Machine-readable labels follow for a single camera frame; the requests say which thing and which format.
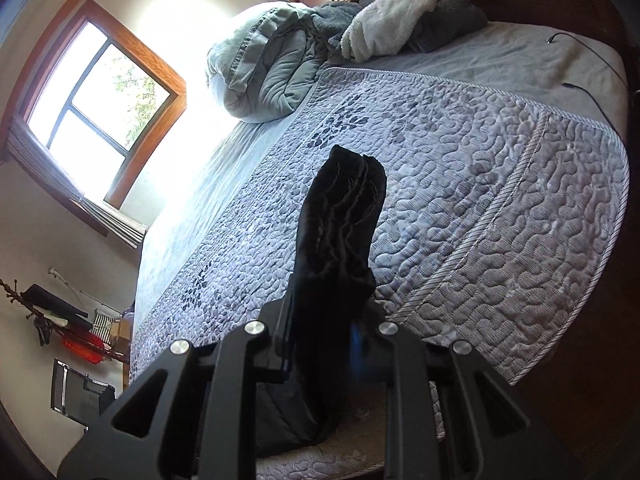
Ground black quilted pants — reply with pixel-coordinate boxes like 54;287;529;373
256;145;386;457

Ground cardboard box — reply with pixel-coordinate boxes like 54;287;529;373
110;318;132;356

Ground black chrome chair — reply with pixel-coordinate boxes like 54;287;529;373
50;360;116;429

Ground red hanging bag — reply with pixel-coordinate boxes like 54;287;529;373
62;327;105;364

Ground black hanging garment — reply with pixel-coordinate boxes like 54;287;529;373
21;284;88;321

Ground wooden coat rack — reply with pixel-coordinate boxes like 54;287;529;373
1;282;129;364

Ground purple quilted bedspread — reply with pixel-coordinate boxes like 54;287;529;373
130;67;629;384

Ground beige left curtain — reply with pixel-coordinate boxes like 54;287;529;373
6;115;148;249

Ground wooden framed left window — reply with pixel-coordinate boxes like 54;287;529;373
1;0;186;208

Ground grey-green folded comforter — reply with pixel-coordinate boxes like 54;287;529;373
207;1;328;122

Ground grey bed sheet mattress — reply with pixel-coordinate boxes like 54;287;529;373
131;20;629;311

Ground white fleece blanket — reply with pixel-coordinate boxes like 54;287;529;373
341;0;438;63

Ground white wire rack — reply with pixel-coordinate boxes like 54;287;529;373
91;309;117;341

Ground black charging cable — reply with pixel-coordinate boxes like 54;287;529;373
546;31;629;131

